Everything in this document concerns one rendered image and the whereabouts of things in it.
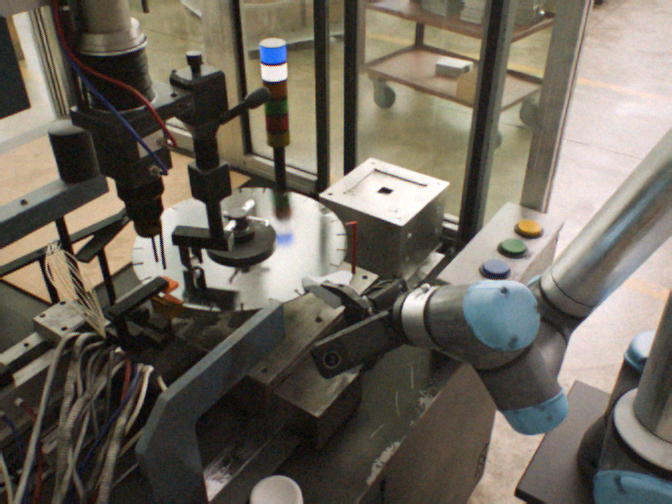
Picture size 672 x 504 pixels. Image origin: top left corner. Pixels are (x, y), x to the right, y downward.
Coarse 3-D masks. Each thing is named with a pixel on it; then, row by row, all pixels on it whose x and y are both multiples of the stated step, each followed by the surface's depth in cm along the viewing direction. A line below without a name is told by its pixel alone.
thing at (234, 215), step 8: (240, 208) 104; (248, 208) 105; (224, 216) 103; (232, 216) 102; (240, 216) 102; (248, 216) 102; (232, 224) 101; (240, 224) 102; (248, 224) 104; (256, 224) 102; (264, 224) 102; (240, 232) 103
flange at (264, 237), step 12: (252, 228) 104; (264, 228) 107; (240, 240) 103; (252, 240) 104; (264, 240) 104; (216, 252) 102; (228, 252) 102; (240, 252) 102; (252, 252) 102; (264, 252) 102
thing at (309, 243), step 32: (256, 192) 118; (288, 192) 118; (192, 224) 110; (288, 224) 110; (320, 224) 110; (160, 256) 103; (288, 256) 103; (320, 256) 103; (192, 288) 97; (224, 288) 97; (256, 288) 97; (288, 288) 97
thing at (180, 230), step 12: (216, 204) 92; (216, 216) 93; (180, 228) 97; (192, 228) 97; (204, 228) 97; (216, 228) 94; (180, 240) 96; (192, 240) 96; (204, 240) 96; (216, 240) 95; (228, 240) 95; (180, 252) 99; (192, 252) 100
